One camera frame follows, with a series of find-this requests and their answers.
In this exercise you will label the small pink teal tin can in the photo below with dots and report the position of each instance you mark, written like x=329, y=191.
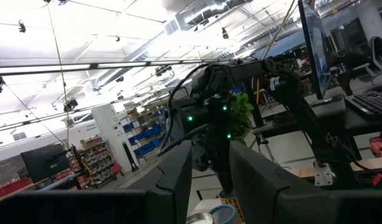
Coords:
x=223, y=215

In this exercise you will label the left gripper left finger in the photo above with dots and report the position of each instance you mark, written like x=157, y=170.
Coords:
x=85, y=208

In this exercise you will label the white black office chair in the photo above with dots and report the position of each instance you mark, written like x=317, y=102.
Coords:
x=377, y=56

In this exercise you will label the black backlit keyboard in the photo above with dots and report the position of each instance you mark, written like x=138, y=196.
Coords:
x=369, y=104

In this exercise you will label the white pillar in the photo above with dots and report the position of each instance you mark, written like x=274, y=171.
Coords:
x=111, y=137

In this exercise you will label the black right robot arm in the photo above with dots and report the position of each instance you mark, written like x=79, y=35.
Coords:
x=290, y=93

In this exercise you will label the large black monitor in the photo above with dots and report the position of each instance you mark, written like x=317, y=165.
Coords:
x=317, y=53

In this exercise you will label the green plant in black pot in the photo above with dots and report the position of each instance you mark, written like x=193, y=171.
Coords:
x=242, y=112

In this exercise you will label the silver metal bracket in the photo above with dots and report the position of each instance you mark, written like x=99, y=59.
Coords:
x=323, y=174

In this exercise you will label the black workstation desk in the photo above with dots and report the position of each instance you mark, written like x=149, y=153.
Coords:
x=328, y=115

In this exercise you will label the blue storage bins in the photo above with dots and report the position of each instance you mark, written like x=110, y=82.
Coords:
x=146, y=140

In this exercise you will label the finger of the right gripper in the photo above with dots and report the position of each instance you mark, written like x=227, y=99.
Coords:
x=226, y=180

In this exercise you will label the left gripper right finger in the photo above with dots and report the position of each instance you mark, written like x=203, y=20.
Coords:
x=303, y=208

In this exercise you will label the parts storage rack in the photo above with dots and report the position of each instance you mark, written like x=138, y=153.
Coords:
x=99, y=163

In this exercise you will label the black monitor on stand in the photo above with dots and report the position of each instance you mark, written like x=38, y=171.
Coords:
x=44, y=161

